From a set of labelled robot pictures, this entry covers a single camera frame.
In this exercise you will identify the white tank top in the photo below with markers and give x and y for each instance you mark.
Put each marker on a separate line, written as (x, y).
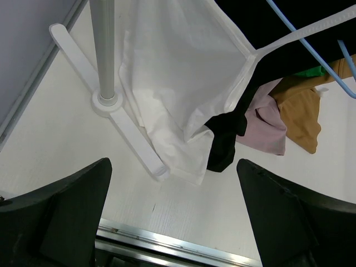
(181, 67)

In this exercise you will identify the mauve pink tank top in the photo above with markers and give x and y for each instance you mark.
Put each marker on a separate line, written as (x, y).
(265, 130)

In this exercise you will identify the aluminium front rail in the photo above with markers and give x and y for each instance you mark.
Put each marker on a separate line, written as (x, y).
(170, 246)

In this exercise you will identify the light blue wire hanger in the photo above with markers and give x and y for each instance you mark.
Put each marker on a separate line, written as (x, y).
(318, 38)

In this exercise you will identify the black tank top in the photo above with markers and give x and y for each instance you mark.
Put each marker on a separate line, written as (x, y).
(261, 26)

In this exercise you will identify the green tank top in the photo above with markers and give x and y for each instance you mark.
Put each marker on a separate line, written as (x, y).
(312, 72)

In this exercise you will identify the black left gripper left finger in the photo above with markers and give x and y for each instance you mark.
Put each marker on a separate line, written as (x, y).
(56, 225)

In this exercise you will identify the grey white clothes rack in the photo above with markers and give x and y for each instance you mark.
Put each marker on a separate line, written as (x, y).
(106, 99)

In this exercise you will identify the mustard brown tank top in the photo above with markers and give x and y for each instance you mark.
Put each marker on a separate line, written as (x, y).
(299, 104)

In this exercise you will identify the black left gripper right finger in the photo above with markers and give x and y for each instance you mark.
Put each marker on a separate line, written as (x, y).
(294, 225)

